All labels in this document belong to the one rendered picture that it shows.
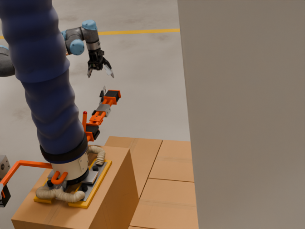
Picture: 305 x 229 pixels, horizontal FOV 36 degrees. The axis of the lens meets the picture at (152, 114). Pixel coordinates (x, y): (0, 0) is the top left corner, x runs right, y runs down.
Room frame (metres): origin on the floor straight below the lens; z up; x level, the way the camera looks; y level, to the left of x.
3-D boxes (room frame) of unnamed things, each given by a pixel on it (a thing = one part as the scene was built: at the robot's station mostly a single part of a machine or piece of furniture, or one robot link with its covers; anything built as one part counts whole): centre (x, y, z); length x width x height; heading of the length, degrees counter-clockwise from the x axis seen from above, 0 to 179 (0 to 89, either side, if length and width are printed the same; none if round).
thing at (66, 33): (2.36, 0.36, 1.51); 0.11 x 0.11 x 0.08; 12
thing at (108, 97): (2.42, 0.22, 1.07); 0.08 x 0.07 x 0.05; 159
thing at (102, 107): (2.30, 0.27, 1.07); 0.07 x 0.07 x 0.04; 69
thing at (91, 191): (1.83, 0.35, 0.97); 0.34 x 0.10 x 0.05; 159
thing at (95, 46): (2.40, 0.26, 1.44); 0.08 x 0.08 x 0.05
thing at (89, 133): (2.10, 0.35, 1.07); 0.10 x 0.08 x 0.06; 69
